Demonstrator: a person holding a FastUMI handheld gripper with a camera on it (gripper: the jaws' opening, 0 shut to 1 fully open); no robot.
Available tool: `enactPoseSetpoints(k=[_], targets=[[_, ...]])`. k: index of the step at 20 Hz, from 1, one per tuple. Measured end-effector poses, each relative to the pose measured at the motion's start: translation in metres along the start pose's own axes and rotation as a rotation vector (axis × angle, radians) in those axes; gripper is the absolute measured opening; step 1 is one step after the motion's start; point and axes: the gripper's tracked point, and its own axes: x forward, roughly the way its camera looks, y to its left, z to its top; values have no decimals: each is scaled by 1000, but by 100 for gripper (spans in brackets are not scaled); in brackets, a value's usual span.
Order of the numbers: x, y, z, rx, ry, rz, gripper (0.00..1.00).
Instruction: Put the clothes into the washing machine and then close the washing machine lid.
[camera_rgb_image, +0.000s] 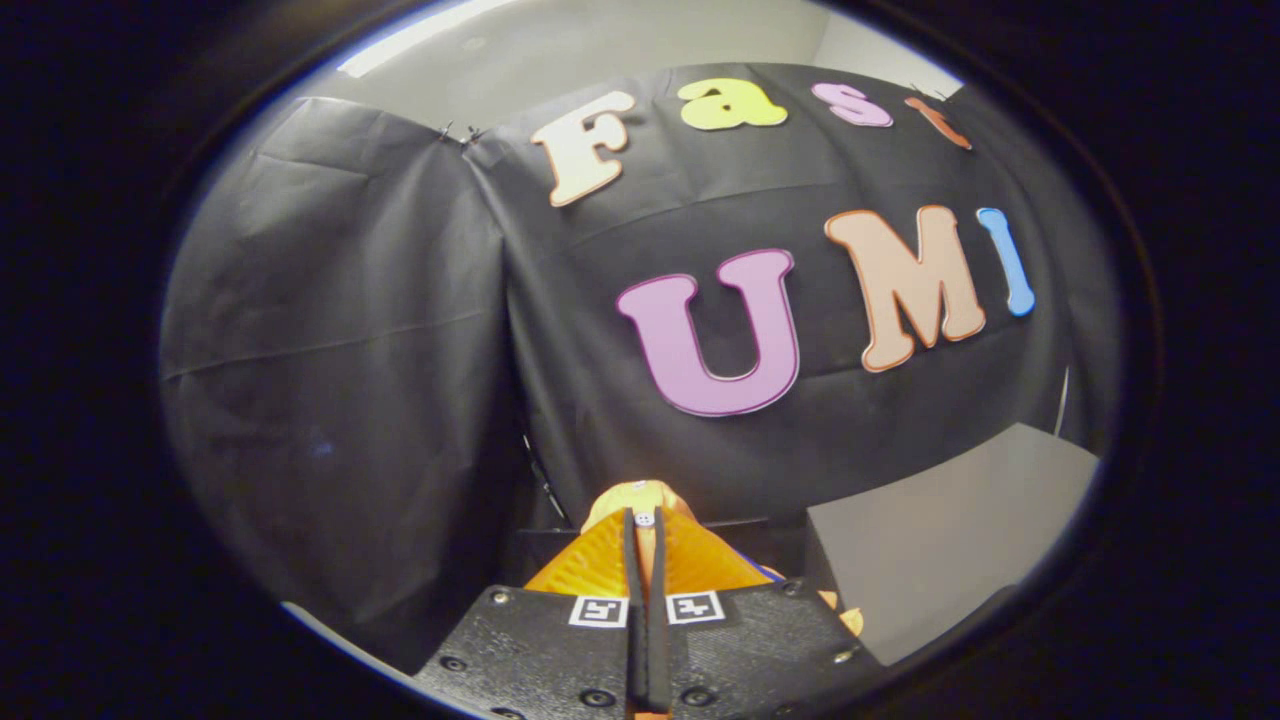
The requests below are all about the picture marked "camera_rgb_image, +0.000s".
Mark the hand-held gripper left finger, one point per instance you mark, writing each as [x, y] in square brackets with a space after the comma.
[545, 650]

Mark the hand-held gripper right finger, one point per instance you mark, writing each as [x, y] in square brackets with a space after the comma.
[750, 650]

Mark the orange yellow shirt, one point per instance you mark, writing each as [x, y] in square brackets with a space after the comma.
[640, 495]

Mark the white cabinet with grey top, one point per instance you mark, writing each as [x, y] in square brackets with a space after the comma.
[940, 540]

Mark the black backdrop cloth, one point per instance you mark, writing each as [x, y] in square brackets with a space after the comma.
[350, 350]

